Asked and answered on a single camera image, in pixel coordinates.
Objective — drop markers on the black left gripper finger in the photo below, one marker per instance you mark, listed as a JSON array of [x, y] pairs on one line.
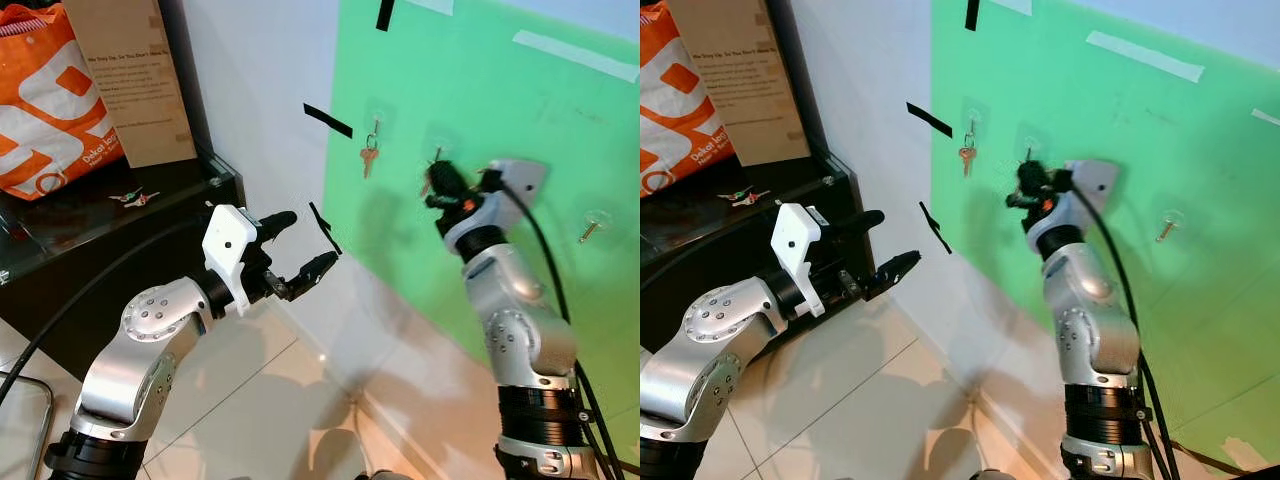
[[278, 222], [314, 272], [858, 222], [896, 272]]

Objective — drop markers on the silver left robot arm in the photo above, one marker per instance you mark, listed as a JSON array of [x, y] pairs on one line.
[[700, 350], [130, 360]]

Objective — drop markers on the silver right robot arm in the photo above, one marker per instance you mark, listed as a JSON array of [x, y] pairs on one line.
[[515, 320], [1090, 320]]

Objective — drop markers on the thin crooked black tape strip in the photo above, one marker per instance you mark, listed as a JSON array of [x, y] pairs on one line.
[[325, 228], [936, 228]]

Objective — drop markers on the wide black tape strip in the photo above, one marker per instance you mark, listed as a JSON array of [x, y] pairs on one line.
[[930, 120], [328, 121]]

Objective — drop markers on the black glossy cabinet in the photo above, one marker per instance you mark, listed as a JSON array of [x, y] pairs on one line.
[[720, 240], [80, 250]]

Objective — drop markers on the small brass key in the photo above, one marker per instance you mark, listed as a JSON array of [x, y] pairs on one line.
[[1167, 231], [590, 233]]

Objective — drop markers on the long white tape strip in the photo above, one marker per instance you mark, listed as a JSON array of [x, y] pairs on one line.
[[575, 56], [1145, 56]]

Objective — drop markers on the short white tape strip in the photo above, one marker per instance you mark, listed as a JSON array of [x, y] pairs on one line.
[[1266, 116], [1012, 5], [432, 5]]

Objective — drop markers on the short black tape strip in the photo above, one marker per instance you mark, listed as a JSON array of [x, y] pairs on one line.
[[385, 14], [972, 14]]

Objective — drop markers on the brown printed paper bag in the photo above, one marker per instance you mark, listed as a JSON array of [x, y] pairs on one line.
[[130, 80], [745, 80]]

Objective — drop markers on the orange and white shopping bag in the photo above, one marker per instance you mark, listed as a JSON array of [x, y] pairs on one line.
[[680, 100], [45, 110]]

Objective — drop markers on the glass panel with dark rim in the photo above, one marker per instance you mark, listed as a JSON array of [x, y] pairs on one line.
[[22, 430]]

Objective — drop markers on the clear adhesive wall hook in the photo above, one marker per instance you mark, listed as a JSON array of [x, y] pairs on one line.
[[378, 110], [1172, 216], [438, 140], [598, 216], [1028, 140], [972, 110]]

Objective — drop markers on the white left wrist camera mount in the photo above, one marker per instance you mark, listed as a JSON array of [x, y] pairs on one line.
[[228, 245], [797, 250]]

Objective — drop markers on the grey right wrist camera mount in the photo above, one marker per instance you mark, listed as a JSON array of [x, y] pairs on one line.
[[1092, 182], [520, 182]]

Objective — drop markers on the green wall board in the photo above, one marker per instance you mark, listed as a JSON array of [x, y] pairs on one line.
[[480, 90], [1100, 100]]

